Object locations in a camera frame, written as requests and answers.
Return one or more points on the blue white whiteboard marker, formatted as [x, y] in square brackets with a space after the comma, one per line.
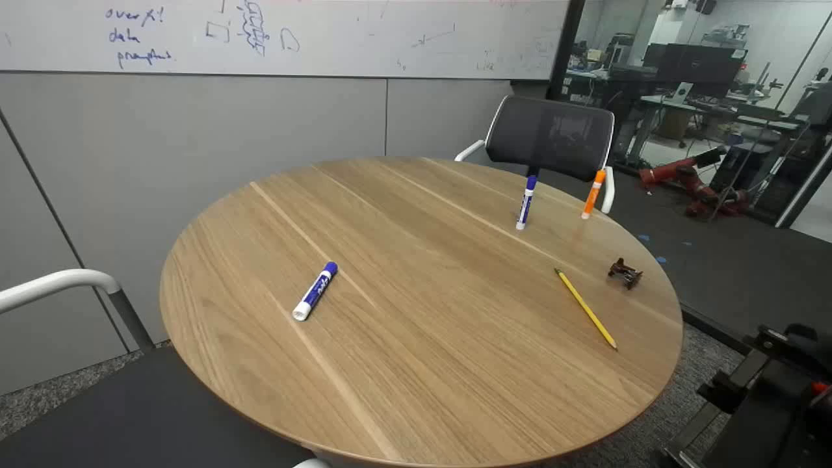
[526, 205]

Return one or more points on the black equipment frame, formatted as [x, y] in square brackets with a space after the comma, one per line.
[770, 400]

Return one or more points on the red machine on floor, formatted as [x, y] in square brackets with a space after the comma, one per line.
[686, 172]

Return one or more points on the black binder clip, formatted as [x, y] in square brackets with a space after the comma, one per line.
[626, 274]

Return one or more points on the black chair white armrest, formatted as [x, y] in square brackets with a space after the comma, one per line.
[132, 418]

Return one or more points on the background desk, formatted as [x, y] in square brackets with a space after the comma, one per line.
[693, 106]

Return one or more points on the orange white marker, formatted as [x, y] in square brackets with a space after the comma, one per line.
[593, 193]

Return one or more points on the wall whiteboard with blue writing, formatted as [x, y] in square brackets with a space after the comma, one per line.
[346, 34]

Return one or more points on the black mesh chair white arms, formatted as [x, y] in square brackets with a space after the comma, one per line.
[548, 131]

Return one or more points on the black door frame post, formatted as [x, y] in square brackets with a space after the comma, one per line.
[566, 44]

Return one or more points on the black background cabinet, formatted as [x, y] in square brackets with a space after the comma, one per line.
[693, 66]

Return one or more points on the blue white marker with label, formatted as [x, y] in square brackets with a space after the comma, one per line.
[316, 293]

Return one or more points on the yellow pencil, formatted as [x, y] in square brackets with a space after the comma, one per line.
[585, 311]

